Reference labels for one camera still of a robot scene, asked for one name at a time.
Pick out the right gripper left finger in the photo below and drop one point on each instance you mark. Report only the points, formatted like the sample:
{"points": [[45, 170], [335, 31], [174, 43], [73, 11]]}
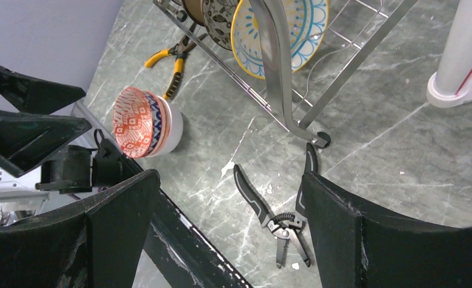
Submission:
{"points": [[93, 242]]}

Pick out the red patterned bowl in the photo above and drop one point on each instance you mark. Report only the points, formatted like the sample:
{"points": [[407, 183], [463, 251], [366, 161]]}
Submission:
{"points": [[146, 125]]}

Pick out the brown floral bowl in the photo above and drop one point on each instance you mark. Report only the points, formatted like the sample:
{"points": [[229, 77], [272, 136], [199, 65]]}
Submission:
{"points": [[218, 17]]}

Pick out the white pipe frame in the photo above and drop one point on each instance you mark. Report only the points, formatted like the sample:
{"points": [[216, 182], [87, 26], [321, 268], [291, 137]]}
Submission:
{"points": [[451, 84]]}

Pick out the beige dark rimmed bowl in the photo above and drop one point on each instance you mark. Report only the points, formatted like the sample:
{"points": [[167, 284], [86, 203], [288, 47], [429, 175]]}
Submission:
{"points": [[193, 9]]}

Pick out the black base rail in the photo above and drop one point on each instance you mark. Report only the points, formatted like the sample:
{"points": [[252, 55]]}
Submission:
{"points": [[177, 254]]}

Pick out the steel dish rack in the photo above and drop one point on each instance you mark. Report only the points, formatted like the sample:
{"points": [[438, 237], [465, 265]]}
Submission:
{"points": [[272, 40]]}

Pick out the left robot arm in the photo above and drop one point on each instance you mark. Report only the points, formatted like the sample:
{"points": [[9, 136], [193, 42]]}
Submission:
{"points": [[86, 163]]}

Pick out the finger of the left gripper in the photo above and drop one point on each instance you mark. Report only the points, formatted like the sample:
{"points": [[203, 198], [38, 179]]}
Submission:
{"points": [[38, 96], [28, 140]]}

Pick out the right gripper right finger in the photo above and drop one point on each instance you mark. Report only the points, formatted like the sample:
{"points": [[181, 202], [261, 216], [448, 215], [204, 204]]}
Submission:
{"points": [[358, 243]]}

